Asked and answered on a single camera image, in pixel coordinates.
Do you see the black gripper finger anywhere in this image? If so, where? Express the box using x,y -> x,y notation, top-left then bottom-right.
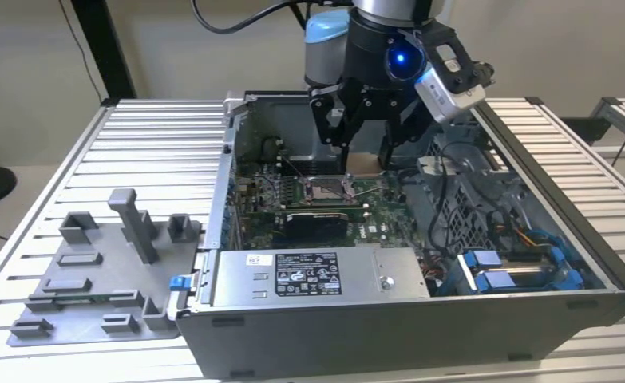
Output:
376,97 -> 431,169
307,81 -> 370,177

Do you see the silver square CPU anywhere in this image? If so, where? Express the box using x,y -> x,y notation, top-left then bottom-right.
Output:
346,152 -> 383,179

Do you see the black RAM slot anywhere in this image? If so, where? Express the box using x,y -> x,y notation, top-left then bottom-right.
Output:
284,155 -> 340,166

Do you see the CPU socket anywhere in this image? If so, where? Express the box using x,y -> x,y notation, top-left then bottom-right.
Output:
301,175 -> 354,207

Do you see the thin metal locking lever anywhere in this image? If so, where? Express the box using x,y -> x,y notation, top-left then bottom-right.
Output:
354,183 -> 387,198

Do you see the metal socket cover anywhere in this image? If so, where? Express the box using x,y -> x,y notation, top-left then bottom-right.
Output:
342,173 -> 360,200

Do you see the metal drive cage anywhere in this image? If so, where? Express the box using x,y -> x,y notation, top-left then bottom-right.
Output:
402,133 -> 574,257

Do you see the green motherboard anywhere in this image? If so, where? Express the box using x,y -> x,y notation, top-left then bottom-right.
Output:
233,158 -> 430,253

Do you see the black graphics card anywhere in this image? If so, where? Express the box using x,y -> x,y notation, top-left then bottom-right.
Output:
281,211 -> 350,249

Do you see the hard disk in blue carrier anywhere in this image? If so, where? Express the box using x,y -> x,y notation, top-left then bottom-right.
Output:
470,267 -> 583,295
458,247 -> 566,273

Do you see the silver power supply unit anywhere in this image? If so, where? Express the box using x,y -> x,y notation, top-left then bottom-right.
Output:
207,247 -> 431,309

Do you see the black open PC case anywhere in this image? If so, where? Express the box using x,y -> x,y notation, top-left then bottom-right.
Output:
176,90 -> 625,379

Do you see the grey plastic parts rack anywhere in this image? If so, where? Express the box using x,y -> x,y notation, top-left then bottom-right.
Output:
5,189 -> 207,347

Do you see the white silver wrist camera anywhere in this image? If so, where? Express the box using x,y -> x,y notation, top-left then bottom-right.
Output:
414,68 -> 487,124

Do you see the black wire inside case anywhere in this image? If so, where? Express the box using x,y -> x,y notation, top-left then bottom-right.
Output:
428,139 -> 510,251

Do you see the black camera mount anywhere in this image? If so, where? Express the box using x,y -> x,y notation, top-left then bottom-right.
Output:
423,22 -> 497,95

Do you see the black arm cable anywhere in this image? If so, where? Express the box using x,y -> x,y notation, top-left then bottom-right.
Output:
191,0 -> 355,35

